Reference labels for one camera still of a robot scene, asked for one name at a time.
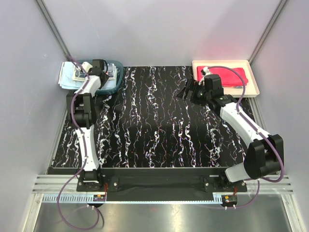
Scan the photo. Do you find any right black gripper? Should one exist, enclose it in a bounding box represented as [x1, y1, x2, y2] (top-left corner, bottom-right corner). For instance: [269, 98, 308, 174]
[176, 79, 211, 107]

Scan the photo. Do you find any red towel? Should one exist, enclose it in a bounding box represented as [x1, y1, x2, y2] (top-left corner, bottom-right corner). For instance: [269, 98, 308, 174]
[197, 66, 248, 86]

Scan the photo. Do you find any colourful bear print towel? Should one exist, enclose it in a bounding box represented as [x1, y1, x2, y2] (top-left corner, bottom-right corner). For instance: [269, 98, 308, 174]
[223, 86, 243, 89]

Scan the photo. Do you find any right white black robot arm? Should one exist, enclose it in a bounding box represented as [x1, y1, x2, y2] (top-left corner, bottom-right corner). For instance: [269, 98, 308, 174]
[177, 74, 284, 192]

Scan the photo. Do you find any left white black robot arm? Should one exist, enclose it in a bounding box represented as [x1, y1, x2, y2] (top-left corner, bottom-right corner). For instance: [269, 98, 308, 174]
[66, 59, 109, 192]

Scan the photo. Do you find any blue beige patterned towel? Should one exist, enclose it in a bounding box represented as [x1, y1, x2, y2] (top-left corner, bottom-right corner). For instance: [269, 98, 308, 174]
[72, 63, 117, 82]

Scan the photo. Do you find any teal plastic basket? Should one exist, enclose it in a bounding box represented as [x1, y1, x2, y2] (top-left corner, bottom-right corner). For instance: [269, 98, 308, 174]
[71, 60, 124, 95]

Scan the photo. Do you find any light blue towel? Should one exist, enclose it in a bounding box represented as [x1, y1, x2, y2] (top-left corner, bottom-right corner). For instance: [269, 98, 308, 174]
[58, 61, 118, 90]

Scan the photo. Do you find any cream plastic tray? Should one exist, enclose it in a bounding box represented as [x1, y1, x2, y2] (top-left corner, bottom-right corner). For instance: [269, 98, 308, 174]
[192, 60, 260, 98]

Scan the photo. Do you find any black marble pattern mat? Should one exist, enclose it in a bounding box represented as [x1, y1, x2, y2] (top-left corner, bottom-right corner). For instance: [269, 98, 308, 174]
[52, 65, 270, 169]

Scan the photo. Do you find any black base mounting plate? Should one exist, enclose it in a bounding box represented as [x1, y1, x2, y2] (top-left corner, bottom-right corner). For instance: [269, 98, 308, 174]
[77, 167, 247, 193]

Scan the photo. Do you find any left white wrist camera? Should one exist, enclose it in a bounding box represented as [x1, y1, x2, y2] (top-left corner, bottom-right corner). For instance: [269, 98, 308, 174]
[82, 61, 93, 72]

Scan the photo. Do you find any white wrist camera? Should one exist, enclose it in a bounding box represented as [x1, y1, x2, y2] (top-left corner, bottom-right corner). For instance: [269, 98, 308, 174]
[199, 67, 212, 85]
[82, 61, 93, 72]

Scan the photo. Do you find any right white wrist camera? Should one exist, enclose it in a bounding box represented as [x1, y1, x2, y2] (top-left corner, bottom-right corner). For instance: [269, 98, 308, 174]
[199, 67, 212, 85]

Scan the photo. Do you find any left aluminium frame post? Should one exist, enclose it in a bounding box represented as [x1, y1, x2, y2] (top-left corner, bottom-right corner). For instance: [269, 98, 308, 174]
[34, 0, 71, 60]

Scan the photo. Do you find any aluminium frame post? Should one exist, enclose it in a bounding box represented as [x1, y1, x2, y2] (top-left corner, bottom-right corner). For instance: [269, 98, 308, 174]
[34, 0, 71, 60]
[248, 0, 289, 65]

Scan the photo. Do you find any aluminium rail with slots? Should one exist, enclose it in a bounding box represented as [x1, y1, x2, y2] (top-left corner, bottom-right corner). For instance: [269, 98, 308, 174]
[32, 175, 293, 204]

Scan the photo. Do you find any right aluminium frame post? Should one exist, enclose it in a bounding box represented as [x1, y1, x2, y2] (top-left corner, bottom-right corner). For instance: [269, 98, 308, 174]
[248, 0, 289, 65]

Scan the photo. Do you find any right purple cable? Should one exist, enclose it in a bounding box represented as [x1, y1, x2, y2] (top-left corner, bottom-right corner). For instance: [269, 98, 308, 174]
[202, 65, 285, 210]

